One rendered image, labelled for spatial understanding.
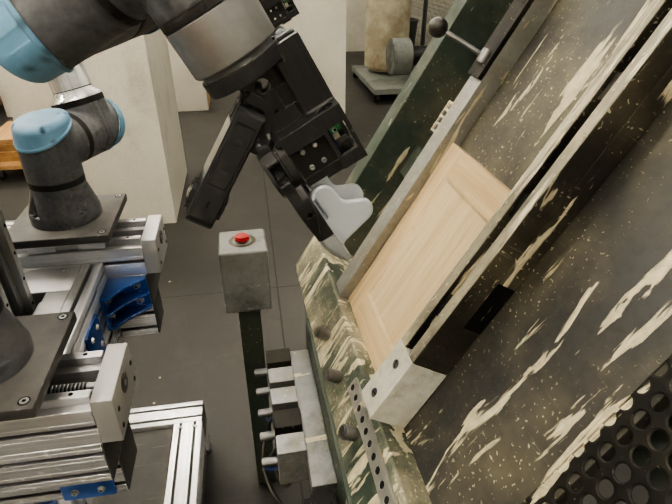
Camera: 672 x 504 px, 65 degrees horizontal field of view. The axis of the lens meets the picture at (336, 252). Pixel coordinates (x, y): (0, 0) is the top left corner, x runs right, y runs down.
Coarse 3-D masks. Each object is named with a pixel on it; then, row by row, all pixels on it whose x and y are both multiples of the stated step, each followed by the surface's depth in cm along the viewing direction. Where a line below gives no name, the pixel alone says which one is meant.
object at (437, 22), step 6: (438, 18) 98; (444, 18) 98; (432, 24) 98; (438, 24) 98; (444, 24) 98; (432, 30) 98; (438, 30) 98; (444, 30) 98; (432, 36) 100; (438, 36) 99; (450, 36) 99; (456, 36) 99; (462, 42) 99; (468, 48) 99; (474, 48) 98; (486, 48) 98; (480, 54) 98; (486, 54) 98; (480, 60) 98
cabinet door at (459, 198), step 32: (448, 160) 102; (448, 192) 99; (480, 192) 90; (416, 224) 104; (448, 224) 95; (480, 224) 87; (384, 256) 111; (416, 256) 100; (448, 256) 92; (384, 288) 106; (416, 288) 97; (384, 320) 102; (384, 352) 98
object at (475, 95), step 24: (552, 0) 93; (528, 24) 95; (504, 48) 96; (504, 72) 98; (480, 96) 100; (456, 120) 102; (432, 144) 106; (456, 144) 104; (432, 168) 106; (408, 192) 108; (384, 216) 113; (384, 240) 112; (360, 264) 114
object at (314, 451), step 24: (312, 336) 119; (288, 360) 119; (312, 360) 119; (288, 384) 114; (312, 384) 116; (264, 408) 112; (288, 408) 109; (312, 408) 110; (264, 432) 106; (288, 432) 104; (312, 432) 104; (264, 456) 117; (288, 456) 98; (312, 456) 100; (336, 456) 93; (288, 480) 101; (312, 480) 95; (336, 480) 95
